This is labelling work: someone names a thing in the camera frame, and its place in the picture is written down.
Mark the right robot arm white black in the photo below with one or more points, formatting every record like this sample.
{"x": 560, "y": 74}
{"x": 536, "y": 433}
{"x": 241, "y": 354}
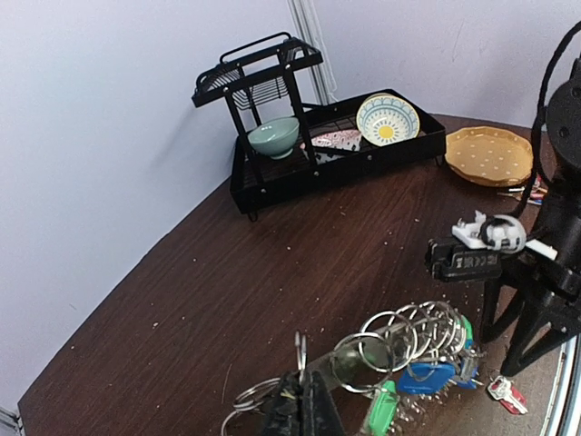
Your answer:
{"x": 555, "y": 138}

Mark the teal ceramic bowl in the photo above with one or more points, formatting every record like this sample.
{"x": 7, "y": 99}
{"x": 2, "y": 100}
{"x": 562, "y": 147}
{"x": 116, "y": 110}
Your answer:
{"x": 276, "y": 138}

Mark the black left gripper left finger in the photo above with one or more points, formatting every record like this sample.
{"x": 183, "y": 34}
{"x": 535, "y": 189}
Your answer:
{"x": 284, "y": 414}

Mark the pink patterned dish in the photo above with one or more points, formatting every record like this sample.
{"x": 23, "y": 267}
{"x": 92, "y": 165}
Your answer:
{"x": 333, "y": 146}

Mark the red key tag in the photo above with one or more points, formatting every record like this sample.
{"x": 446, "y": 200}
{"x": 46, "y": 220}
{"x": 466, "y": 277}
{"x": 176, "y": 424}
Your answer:
{"x": 503, "y": 390}

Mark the yellow key tag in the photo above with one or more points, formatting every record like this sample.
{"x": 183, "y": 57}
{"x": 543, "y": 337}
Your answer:
{"x": 536, "y": 196}

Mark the grey disc keyring organizer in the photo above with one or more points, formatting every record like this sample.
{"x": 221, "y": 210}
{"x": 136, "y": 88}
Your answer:
{"x": 424, "y": 348}

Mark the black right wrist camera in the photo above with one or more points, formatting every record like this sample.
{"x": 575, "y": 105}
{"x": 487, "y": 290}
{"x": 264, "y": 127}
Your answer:
{"x": 450, "y": 260}

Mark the white blue patterned plate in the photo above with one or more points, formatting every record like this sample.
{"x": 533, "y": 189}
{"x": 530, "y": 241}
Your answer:
{"x": 385, "y": 119}

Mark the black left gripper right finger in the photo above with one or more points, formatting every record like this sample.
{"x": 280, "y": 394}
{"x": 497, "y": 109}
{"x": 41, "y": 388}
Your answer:
{"x": 319, "y": 414}

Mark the yellow dotted plate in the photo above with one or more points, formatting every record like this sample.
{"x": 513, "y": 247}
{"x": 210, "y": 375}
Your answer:
{"x": 489, "y": 156}

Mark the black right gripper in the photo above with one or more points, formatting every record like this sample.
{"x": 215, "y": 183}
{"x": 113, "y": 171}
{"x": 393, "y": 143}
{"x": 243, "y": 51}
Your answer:
{"x": 554, "y": 272}

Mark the black wire dish rack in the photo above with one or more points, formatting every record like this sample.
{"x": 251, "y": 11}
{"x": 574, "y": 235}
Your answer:
{"x": 261, "y": 86}

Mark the green key tag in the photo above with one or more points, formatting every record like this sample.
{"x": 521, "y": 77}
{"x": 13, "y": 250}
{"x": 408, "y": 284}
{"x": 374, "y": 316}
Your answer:
{"x": 382, "y": 410}

